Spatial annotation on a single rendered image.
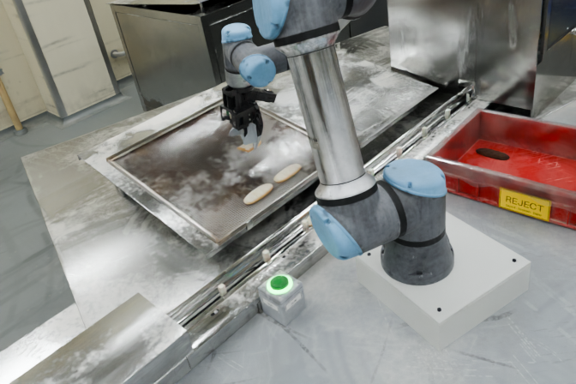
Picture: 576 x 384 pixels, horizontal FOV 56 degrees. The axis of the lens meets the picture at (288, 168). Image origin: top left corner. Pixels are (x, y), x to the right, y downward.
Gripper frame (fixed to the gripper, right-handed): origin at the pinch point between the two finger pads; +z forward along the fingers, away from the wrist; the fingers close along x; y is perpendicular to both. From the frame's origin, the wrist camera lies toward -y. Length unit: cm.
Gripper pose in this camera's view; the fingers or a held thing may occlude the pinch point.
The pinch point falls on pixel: (251, 141)
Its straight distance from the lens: 155.5
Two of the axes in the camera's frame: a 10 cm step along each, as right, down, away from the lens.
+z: 0.2, 7.8, 6.2
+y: -7.0, 4.5, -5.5
